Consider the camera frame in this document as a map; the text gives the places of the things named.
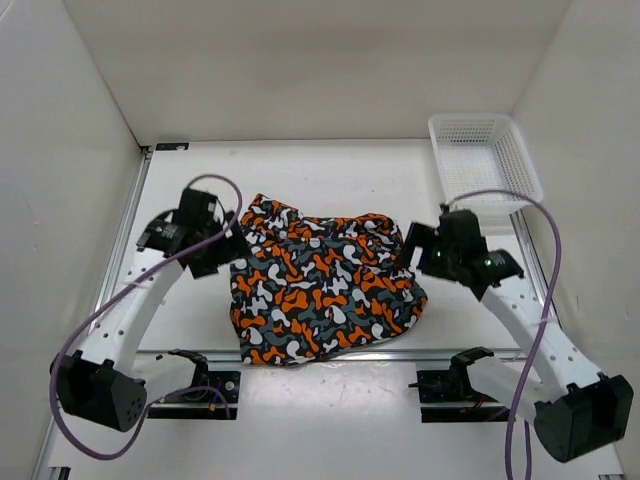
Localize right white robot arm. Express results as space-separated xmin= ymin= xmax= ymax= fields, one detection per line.
xmin=397 ymin=210 xmax=634 ymax=463

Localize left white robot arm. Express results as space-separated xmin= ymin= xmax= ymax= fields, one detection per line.
xmin=50 ymin=187 xmax=249 ymax=432

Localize white plastic basket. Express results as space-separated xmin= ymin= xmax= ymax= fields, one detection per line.
xmin=428 ymin=113 xmax=544 ymax=217

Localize orange camouflage shorts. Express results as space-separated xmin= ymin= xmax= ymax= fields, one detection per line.
xmin=230 ymin=194 xmax=428 ymax=367

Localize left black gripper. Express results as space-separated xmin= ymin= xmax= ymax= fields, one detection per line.
xmin=190 ymin=210 xmax=252 ymax=279

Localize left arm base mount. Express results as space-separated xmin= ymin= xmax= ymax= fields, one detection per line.
xmin=147 ymin=349 xmax=241 ymax=421

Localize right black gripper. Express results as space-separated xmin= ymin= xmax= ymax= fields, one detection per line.
xmin=394 ymin=221 xmax=460 ymax=282

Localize aluminium right side rail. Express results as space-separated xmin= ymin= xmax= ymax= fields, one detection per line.
xmin=511 ymin=211 xmax=547 ymax=285

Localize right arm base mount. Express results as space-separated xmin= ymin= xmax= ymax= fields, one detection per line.
xmin=408 ymin=370 xmax=509 ymax=424

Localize aluminium front rail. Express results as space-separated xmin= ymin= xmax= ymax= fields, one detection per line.
xmin=136 ymin=349 xmax=525 ymax=363

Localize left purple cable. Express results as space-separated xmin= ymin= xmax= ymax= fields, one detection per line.
xmin=48 ymin=173 xmax=245 ymax=460

